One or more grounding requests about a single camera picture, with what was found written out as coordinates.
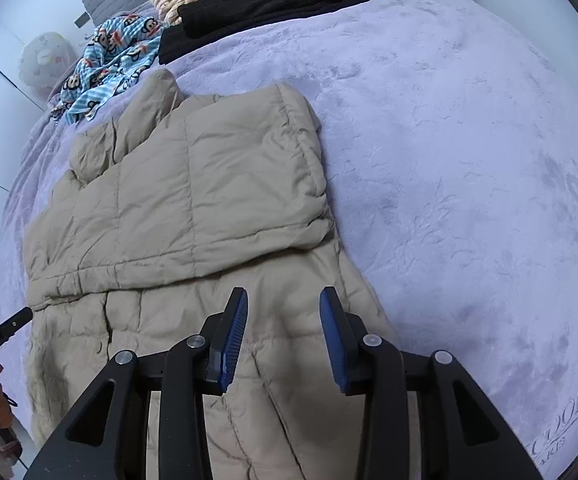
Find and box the beige puffer jacket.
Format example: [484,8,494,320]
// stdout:
[23,70,392,479]

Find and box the lavender plush bedspread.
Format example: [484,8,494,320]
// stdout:
[0,0,578,479]

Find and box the covered white fan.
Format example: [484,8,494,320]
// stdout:
[18,32,76,93]

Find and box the blue monkey print garment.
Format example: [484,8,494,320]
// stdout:
[50,14,163,124]

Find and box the black folded garment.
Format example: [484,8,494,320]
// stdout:
[158,0,369,65]

